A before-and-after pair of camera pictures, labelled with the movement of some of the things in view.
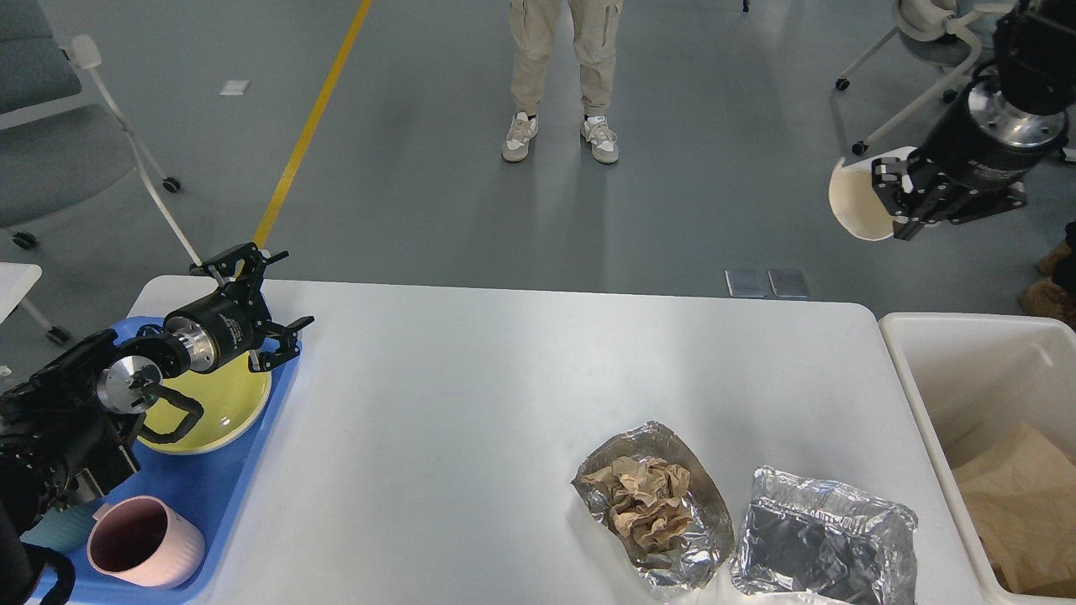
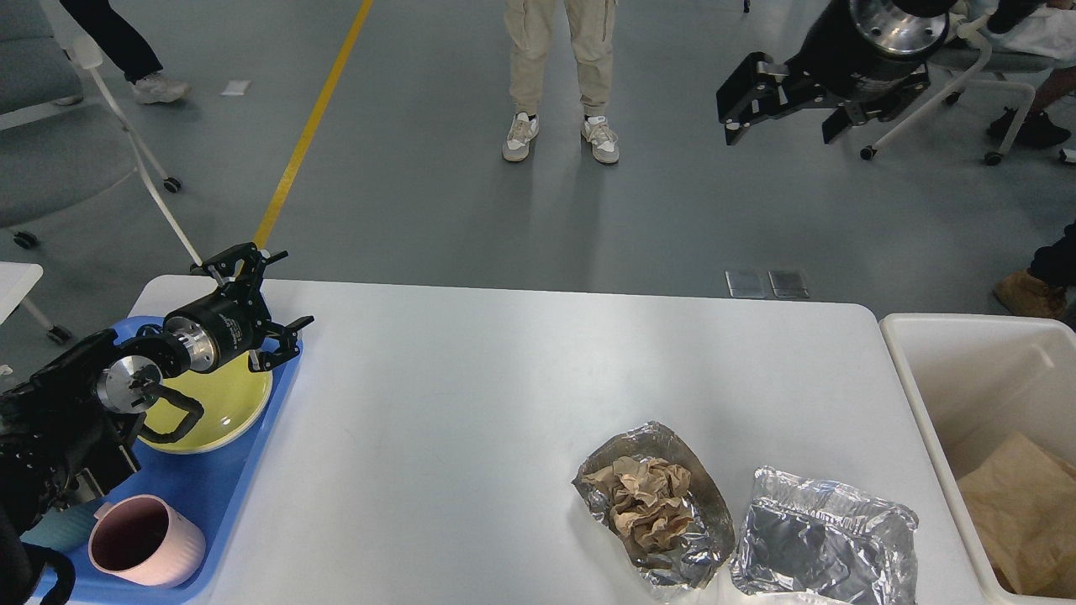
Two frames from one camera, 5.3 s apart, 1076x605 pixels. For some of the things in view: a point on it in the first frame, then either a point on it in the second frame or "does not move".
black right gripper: (978, 159) → (867, 52)
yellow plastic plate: (233, 398) does not move
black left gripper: (224, 327) does not move
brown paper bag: (1022, 499) does not move
